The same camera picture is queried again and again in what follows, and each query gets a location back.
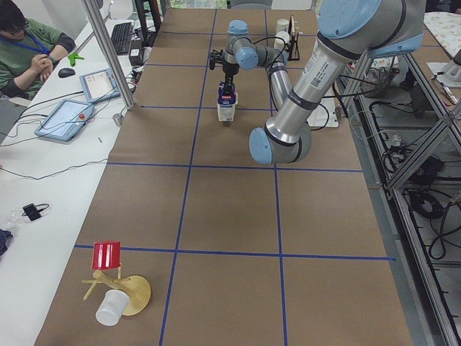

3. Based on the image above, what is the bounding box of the blue teach pendant tablet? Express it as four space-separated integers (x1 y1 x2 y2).
34 99 94 142

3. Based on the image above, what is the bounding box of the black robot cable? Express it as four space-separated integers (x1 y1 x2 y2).
251 35 390 131

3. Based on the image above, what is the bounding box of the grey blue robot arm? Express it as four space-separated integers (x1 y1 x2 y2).
210 1 426 164

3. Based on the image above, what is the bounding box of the blue white milk carton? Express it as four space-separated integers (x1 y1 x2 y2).
217 81 238 122

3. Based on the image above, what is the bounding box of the white mug on rack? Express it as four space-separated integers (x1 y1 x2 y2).
273 31 290 50
276 18 290 33

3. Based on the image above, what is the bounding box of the red plastic cup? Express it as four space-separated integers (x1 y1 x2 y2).
91 241 121 270

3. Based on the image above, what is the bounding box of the white mug right on rack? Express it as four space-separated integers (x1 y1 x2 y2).
273 31 290 50

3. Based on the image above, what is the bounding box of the person in green shirt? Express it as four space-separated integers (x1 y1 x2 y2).
1 1 76 100

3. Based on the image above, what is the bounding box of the green clamp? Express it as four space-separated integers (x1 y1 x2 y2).
68 51 85 67

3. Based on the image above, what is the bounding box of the black power adapter box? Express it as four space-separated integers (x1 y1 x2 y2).
128 38 144 66

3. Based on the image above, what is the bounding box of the white mug left on rack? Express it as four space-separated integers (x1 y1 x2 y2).
276 18 290 33

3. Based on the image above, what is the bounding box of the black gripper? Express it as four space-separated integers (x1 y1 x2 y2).
210 49 238 95

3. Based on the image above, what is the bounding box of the black wire mug rack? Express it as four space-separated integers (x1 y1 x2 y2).
287 15 300 61

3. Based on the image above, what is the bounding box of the black keyboard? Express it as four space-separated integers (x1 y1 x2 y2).
111 22 133 55

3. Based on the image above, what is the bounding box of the black computer mouse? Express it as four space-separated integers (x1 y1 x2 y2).
58 68 76 79

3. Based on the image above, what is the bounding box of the wooden cup tree stand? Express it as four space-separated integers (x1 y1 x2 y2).
81 268 152 316

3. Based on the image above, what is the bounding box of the small black device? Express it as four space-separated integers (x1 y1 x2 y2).
22 203 50 221

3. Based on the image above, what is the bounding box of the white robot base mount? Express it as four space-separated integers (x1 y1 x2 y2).
308 98 339 128

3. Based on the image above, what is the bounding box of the aluminium frame post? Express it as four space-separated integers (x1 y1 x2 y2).
82 0 135 110

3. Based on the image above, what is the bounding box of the white plastic cup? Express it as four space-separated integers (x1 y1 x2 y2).
95 289 130 327

